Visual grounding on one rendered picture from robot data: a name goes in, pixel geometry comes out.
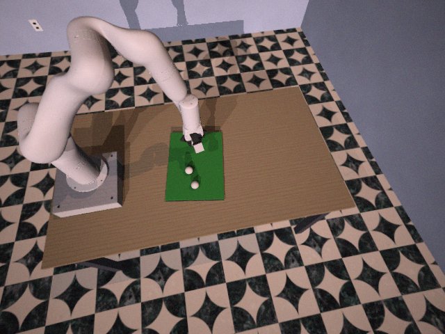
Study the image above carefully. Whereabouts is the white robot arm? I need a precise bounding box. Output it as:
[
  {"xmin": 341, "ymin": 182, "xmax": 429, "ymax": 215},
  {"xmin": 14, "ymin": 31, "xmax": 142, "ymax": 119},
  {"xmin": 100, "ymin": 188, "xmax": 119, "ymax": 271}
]
[{"xmin": 17, "ymin": 16, "xmax": 200, "ymax": 192}]

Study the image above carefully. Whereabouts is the green turf mat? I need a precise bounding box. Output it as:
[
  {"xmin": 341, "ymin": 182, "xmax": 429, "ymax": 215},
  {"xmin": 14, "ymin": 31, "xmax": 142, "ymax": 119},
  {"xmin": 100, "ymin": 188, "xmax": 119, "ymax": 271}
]
[{"xmin": 165, "ymin": 132, "xmax": 224, "ymax": 201}]

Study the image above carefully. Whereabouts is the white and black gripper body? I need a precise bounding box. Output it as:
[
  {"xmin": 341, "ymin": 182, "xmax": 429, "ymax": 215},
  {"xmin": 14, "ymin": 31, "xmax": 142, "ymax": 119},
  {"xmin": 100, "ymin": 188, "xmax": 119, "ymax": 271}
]
[{"xmin": 182, "ymin": 122, "xmax": 204, "ymax": 141}]

